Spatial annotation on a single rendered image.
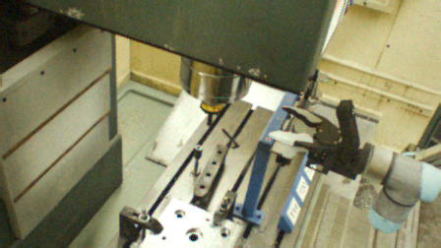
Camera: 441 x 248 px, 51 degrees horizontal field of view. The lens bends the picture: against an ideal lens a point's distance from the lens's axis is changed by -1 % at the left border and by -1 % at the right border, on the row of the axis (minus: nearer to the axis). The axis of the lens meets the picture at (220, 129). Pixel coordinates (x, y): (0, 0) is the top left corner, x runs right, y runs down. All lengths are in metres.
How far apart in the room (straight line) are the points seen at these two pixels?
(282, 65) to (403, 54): 1.25
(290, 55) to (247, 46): 0.08
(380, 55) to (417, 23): 0.20
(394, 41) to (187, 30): 1.27
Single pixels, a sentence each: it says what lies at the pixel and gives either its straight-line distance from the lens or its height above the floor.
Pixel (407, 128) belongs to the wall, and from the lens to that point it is 2.18.
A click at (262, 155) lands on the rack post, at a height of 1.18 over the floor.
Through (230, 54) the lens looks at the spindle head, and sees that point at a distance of 0.82.
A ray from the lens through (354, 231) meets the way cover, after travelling 1.85.
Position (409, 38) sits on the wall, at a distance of 1.97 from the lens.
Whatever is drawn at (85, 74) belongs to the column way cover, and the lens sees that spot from 1.37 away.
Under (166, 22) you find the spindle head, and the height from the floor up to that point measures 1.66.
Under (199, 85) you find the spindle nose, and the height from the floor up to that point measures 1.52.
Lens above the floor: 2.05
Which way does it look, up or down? 39 degrees down
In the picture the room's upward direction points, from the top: 9 degrees clockwise
